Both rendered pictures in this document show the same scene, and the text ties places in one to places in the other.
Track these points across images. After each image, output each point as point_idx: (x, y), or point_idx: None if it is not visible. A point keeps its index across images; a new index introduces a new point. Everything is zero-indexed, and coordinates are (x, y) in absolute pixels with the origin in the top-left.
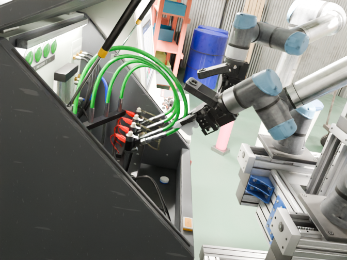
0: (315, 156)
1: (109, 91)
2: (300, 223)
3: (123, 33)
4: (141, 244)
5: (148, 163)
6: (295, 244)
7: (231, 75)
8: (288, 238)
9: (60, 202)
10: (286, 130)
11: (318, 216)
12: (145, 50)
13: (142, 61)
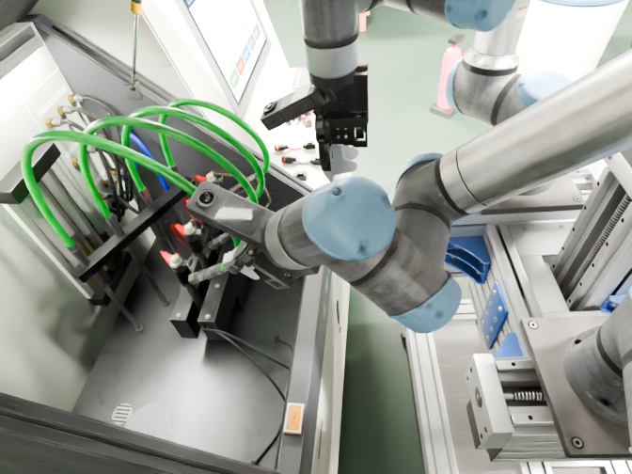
0: (584, 172)
1: (131, 172)
2: (521, 382)
3: (128, 35)
4: None
5: None
6: (503, 439)
7: (335, 108)
8: (489, 433)
9: (36, 465)
10: (425, 323)
11: (556, 391)
12: (210, 36)
13: (135, 126)
